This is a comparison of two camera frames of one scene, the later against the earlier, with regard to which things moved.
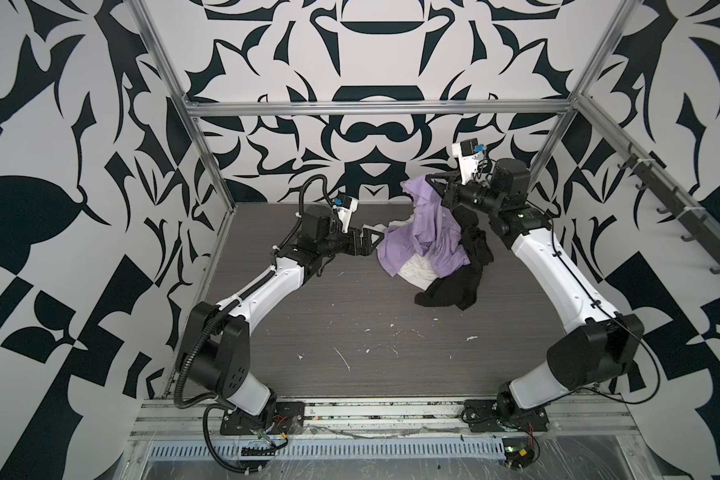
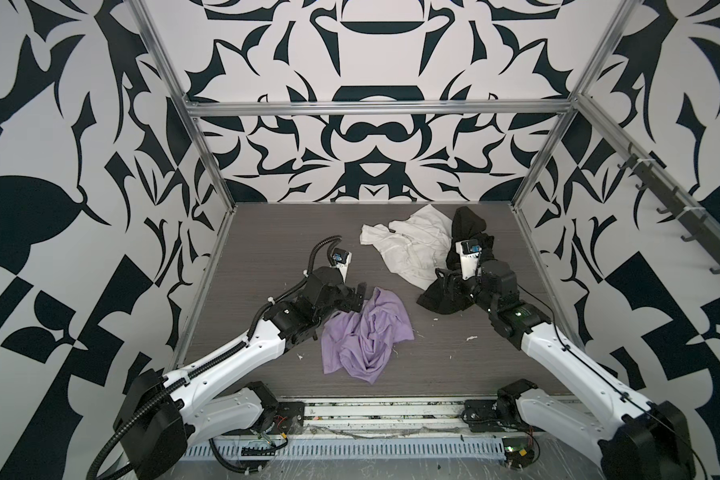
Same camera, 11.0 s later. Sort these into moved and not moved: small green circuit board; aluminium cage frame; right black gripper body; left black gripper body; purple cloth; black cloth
Moved: right black gripper body; left black gripper body; purple cloth
Not moved: black cloth; aluminium cage frame; small green circuit board
